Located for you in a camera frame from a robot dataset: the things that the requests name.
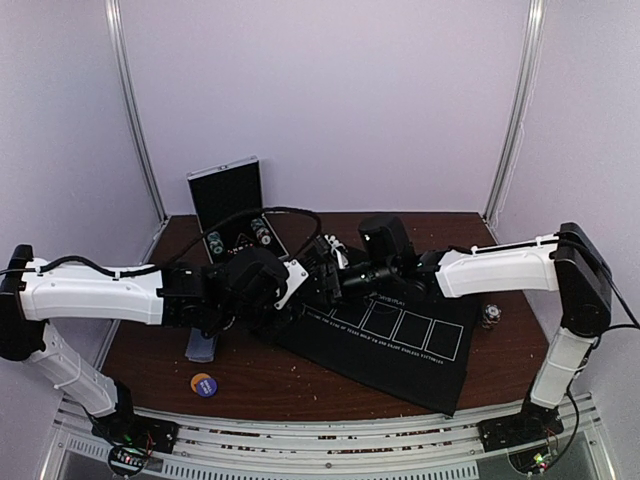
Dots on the blue playing card deck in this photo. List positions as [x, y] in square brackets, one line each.
[200, 349]

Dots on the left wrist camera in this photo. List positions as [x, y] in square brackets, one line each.
[248, 286]

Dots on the black poker playing mat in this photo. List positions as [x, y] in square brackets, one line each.
[416, 351]

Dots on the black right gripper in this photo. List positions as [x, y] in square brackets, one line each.
[399, 276]

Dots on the left aluminium frame post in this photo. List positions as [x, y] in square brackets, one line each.
[118, 41]

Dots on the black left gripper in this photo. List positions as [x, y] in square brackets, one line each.
[273, 310]

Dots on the purple small blind button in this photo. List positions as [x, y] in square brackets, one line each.
[204, 385]

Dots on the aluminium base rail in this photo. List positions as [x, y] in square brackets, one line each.
[418, 447]

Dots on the aluminium frame post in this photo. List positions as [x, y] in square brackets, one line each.
[118, 41]
[515, 128]

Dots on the green poker chip row left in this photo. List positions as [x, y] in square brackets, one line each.
[215, 245]

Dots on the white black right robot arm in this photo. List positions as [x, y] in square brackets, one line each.
[565, 262]

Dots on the aluminium poker chip case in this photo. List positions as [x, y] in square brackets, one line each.
[226, 199]

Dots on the right aluminium frame post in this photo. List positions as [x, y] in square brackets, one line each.
[515, 128]

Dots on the red dice set in case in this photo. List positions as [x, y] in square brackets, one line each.
[242, 242]

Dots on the green red poker chip row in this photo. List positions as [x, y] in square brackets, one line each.
[261, 231]

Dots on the poker chip stack on table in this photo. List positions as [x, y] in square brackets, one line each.
[491, 316]

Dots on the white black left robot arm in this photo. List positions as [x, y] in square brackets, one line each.
[35, 291]

